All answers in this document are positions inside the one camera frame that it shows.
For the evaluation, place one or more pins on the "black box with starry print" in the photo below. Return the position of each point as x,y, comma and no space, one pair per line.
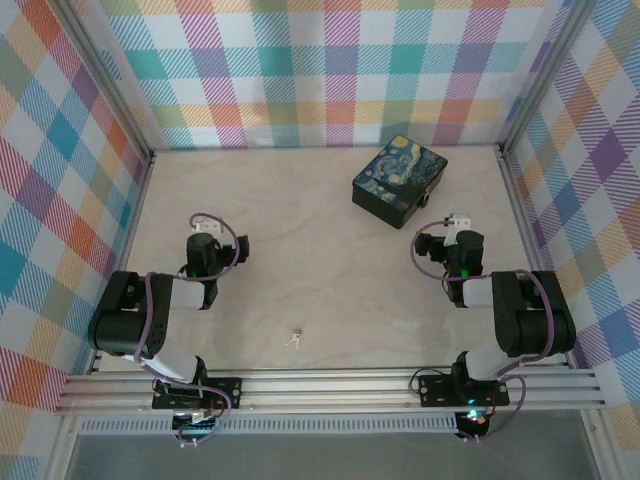
397,172

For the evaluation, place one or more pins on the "long aluminium base rail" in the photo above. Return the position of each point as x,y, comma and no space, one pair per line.
325,390

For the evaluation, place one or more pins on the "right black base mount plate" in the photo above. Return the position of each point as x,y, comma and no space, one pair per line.
435,387

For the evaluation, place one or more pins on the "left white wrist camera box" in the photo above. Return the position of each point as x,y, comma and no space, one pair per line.
208,226

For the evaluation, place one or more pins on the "right controller circuit board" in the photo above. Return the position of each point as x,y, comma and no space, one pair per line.
472,420

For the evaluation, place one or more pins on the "left controller circuit board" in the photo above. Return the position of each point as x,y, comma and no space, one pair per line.
197,422

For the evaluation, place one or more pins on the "small silver key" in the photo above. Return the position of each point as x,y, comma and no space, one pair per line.
295,339

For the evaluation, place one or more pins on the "controller circuit board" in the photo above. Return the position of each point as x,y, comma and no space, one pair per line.
197,422
472,420

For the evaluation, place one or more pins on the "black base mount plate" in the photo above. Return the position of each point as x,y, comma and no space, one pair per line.
435,387
225,390

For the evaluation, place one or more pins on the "aluminium side rail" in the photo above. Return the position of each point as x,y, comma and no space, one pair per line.
520,210
137,220

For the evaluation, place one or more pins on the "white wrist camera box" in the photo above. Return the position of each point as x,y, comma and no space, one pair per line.
208,226
457,221

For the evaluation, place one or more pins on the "aluminium frame post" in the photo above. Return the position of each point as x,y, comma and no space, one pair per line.
107,82
542,75

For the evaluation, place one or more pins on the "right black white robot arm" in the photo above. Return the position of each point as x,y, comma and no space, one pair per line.
530,325

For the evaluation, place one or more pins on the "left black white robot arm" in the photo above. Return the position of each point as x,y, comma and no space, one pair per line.
125,330

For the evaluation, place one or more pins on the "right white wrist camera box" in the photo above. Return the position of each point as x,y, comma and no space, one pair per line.
457,221

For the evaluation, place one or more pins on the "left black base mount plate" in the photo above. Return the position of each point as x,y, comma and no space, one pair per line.
225,390

